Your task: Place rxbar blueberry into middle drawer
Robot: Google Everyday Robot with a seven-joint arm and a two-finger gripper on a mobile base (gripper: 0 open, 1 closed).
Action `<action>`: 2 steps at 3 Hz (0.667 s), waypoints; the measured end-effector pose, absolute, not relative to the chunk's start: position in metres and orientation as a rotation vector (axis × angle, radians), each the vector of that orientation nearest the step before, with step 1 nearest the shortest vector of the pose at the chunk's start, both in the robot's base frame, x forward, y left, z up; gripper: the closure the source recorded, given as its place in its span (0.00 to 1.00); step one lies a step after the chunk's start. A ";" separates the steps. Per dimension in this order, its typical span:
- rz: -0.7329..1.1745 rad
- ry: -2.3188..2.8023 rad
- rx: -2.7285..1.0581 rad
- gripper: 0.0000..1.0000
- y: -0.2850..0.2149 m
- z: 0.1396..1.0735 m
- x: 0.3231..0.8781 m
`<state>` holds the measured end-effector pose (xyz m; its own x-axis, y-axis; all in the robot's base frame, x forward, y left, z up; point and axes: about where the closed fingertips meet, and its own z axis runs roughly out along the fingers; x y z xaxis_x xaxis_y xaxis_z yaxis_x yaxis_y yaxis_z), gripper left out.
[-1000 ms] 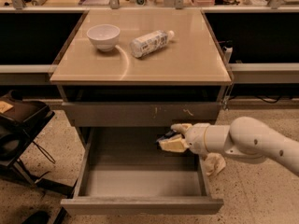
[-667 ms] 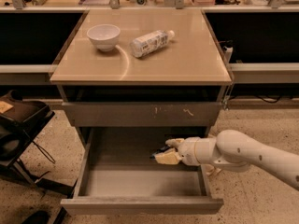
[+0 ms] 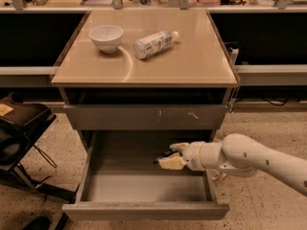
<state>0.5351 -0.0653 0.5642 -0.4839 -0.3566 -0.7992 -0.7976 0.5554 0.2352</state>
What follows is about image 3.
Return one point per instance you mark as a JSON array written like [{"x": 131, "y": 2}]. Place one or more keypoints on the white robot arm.
[{"x": 238, "y": 155}]

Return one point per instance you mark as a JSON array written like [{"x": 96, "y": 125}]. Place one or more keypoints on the clear plastic water bottle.
[{"x": 155, "y": 43}]

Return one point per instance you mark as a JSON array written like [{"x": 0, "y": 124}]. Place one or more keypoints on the black chair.
[{"x": 21, "y": 125}]

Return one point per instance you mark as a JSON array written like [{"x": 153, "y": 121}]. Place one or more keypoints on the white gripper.
[{"x": 193, "y": 155}]

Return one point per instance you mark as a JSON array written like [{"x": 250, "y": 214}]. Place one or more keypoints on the white ceramic bowl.
[{"x": 106, "y": 38}]

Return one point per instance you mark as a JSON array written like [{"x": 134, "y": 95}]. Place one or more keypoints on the crumpled beige cloth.
[{"x": 216, "y": 175}]

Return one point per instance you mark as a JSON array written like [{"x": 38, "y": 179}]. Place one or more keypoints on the grey top drawer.
[{"x": 145, "y": 109}]

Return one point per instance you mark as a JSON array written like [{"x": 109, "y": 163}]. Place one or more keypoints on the open grey middle drawer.
[{"x": 121, "y": 181}]

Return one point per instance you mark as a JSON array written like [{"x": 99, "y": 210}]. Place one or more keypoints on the grey drawer cabinet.
[{"x": 195, "y": 60}]

